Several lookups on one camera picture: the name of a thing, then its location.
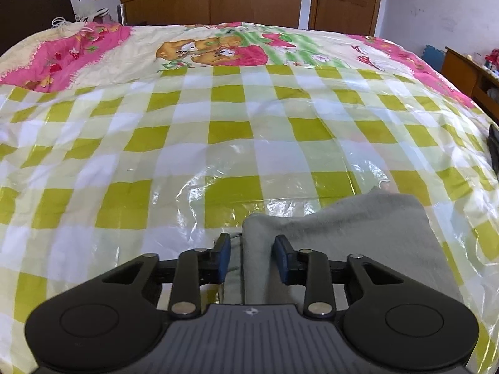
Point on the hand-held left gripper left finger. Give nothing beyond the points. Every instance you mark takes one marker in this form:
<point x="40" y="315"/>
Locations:
<point x="224" y="261"/>

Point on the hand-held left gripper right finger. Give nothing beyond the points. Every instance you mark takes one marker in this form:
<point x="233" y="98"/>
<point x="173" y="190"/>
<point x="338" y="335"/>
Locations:
<point x="281" y="261"/>

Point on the light grey pants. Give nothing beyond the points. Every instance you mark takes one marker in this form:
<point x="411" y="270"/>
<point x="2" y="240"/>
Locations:
<point x="351" y="222"/>

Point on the dark grey folded pants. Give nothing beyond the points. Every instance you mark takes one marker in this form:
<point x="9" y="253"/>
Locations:
<point x="494" y="148"/>

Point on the checked printed blanket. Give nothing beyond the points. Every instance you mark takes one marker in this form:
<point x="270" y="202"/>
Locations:
<point x="234" y="132"/>

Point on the blue foam mat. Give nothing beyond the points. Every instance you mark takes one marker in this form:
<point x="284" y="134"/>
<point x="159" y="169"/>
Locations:
<point x="433" y="57"/>

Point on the wooden cabinet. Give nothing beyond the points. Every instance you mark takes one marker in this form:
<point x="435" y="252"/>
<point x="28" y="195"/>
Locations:
<point x="460" y="70"/>

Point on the pink fringed pillow towel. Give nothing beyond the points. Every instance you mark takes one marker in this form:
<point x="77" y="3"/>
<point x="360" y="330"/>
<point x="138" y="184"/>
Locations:
<point x="58" y="56"/>

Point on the metal flask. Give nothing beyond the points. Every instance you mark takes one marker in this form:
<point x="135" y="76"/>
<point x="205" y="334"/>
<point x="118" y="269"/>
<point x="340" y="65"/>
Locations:
<point x="122" y="14"/>

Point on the wooden door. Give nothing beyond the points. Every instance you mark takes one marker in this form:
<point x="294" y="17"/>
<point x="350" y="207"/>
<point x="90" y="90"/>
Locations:
<point x="347" y="0"/>

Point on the red toy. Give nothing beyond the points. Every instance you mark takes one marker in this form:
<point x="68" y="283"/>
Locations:
<point x="493" y="60"/>

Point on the dark brown headboard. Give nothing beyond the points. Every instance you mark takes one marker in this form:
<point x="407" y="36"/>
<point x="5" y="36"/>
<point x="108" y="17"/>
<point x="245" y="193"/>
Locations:
<point x="35" y="11"/>

